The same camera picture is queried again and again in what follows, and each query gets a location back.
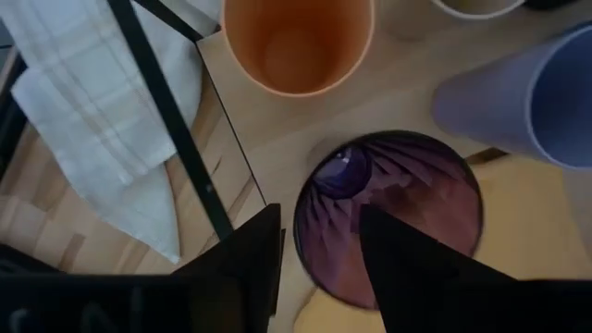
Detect wooden shelf with black frame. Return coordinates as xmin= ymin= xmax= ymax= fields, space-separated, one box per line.
xmin=106 ymin=0 xmax=592 ymax=325

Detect orange plastic cup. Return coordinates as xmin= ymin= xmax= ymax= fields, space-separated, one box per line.
xmin=220 ymin=0 xmax=376 ymax=99

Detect white checked cloth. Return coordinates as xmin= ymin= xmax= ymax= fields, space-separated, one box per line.
xmin=0 ymin=0 xmax=224 ymax=265

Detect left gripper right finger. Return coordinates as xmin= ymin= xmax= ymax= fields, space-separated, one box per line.
xmin=359 ymin=204 xmax=517 ymax=333

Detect tall lavender plastic cup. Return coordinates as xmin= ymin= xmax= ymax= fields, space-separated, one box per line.
xmin=431 ymin=22 xmax=592 ymax=173

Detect purple faceted tumbler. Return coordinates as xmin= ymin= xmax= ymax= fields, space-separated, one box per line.
xmin=291 ymin=129 xmax=486 ymax=312

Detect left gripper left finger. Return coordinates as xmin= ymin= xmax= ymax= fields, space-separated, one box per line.
xmin=173 ymin=203 xmax=284 ymax=333

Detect yellow waffle weave cloth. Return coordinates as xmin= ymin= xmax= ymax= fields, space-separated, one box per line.
xmin=292 ymin=152 xmax=592 ymax=333

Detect beige plastic cup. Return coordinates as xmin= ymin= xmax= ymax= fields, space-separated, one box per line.
xmin=428 ymin=0 xmax=528 ymax=21

